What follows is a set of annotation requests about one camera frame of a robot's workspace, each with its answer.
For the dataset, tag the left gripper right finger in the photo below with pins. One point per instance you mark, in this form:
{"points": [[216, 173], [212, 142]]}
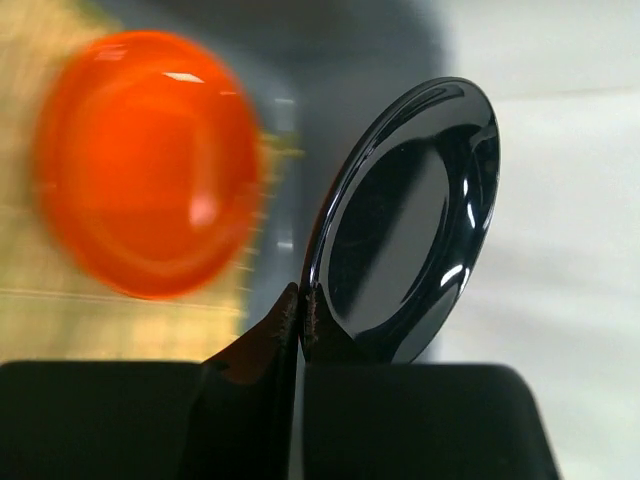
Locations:
{"points": [[367, 420]]}

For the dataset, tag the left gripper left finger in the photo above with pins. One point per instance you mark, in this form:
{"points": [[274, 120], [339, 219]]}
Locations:
{"points": [[228, 417]]}

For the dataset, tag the black plate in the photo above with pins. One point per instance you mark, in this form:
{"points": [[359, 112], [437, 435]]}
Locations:
{"points": [[402, 227]]}

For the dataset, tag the bamboo mat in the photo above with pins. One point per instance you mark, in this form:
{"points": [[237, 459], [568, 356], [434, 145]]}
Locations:
{"points": [[51, 309]]}

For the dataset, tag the orange plastic plate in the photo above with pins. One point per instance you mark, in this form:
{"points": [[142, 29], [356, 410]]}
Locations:
{"points": [[148, 163]]}

